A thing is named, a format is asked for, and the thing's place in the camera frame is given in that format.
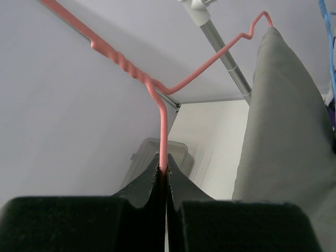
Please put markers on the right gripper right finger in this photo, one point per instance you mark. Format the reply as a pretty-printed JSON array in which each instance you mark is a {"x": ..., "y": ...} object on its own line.
[{"x": 197, "y": 222}]

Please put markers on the pink wire hanger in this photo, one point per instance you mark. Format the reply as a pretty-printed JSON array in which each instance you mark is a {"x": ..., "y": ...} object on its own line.
[{"x": 101, "y": 46}]

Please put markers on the blue hanger with patterned garment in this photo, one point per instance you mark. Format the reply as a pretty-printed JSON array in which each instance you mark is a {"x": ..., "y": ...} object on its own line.
[{"x": 327, "y": 20}]

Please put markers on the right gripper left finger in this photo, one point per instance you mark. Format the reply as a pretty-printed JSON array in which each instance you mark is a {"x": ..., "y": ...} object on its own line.
[{"x": 133, "y": 219}]

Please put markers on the purple patterned garment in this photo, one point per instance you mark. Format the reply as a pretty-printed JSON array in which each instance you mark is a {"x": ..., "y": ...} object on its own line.
[{"x": 330, "y": 106}]

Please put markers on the grey trousers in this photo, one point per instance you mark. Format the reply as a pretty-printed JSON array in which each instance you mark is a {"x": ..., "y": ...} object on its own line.
[{"x": 288, "y": 150}]

